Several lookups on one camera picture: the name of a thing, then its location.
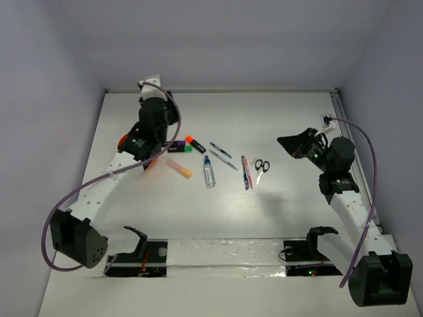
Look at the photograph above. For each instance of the orange cap highlighter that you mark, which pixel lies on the orange cap highlighter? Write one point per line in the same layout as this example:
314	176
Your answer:
195	144

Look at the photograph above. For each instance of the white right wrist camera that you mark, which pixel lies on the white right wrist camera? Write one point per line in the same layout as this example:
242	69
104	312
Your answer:
328	124

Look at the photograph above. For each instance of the dark blue gel pen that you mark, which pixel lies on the dark blue gel pen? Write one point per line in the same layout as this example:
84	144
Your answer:
216	147

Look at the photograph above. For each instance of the blue ballpoint pen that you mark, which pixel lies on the blue ballpoint pen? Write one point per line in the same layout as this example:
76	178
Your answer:
245	177

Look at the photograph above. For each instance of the purple cap highlighter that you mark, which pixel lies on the purple cap highlighter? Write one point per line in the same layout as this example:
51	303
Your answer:
175	144

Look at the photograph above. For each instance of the clear blue gel pen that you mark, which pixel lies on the clear blue gel pen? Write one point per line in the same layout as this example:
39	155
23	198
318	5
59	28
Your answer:
223	160

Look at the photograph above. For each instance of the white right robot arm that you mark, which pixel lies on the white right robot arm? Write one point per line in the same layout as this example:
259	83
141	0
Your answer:
374	273

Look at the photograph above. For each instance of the yellow pink glue stick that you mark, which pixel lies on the yellow pink glue stick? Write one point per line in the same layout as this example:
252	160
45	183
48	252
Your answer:
178	168

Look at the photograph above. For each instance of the black handled scissors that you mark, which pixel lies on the black handled scissors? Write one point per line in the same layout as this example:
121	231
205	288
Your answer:
261	166

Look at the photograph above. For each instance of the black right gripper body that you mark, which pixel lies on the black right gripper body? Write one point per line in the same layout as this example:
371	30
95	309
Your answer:
314	151

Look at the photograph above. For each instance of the aluminium rail on right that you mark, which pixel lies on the aluminium rail on right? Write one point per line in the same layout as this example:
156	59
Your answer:
368	190

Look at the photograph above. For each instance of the orange round organizer container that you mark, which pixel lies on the orange round organizer container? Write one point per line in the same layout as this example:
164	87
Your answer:
122	143

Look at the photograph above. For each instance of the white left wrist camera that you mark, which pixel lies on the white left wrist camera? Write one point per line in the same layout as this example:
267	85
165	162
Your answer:
148	87

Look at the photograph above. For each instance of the clear spray bottle blue cap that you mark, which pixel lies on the clear spray bottle blue cap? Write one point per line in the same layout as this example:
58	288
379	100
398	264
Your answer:
209	173

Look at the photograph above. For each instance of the green cap highlighter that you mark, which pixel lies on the green cap highlighter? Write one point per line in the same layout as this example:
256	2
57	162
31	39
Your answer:
180	149

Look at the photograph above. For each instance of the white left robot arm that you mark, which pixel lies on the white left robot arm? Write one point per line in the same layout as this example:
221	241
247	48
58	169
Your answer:
73	223

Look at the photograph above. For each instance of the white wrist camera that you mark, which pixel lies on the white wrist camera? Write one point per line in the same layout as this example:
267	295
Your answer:
148	87
328	124

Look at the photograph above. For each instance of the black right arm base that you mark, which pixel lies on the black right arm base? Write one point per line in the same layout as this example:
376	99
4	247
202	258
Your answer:
302	257

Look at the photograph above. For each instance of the red gel pen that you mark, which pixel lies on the red gel pen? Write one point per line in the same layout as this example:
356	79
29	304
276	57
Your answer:
248	173

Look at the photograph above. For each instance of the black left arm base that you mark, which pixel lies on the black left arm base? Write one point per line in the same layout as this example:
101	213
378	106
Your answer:
149	259

